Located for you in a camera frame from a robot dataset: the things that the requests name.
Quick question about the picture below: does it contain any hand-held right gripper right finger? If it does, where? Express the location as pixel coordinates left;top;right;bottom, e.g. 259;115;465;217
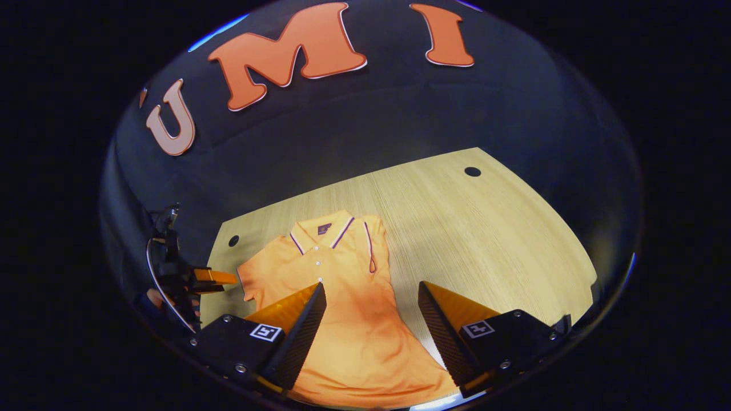
418;280;572;399

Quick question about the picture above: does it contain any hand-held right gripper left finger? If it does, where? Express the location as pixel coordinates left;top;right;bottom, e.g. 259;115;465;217
188;281;328;394

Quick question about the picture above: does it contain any orange T-shirt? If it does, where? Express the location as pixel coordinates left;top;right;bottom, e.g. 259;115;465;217
237;209;460;409

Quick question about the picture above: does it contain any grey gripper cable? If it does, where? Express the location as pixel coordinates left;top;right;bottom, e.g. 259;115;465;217
146;237;198;333

